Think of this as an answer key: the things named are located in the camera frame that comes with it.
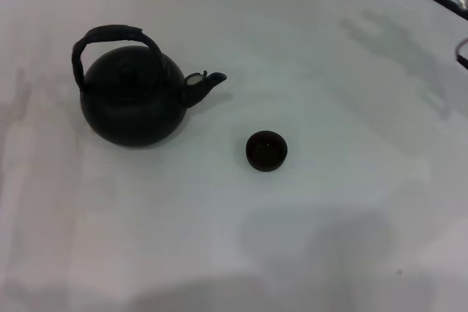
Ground small dark brown teacup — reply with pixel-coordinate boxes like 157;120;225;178
245;129;289;173

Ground dark green round teapot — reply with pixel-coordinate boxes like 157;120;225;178
71;24;228;149

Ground thin dark right wrist cable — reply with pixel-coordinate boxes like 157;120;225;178
454;37;468;69

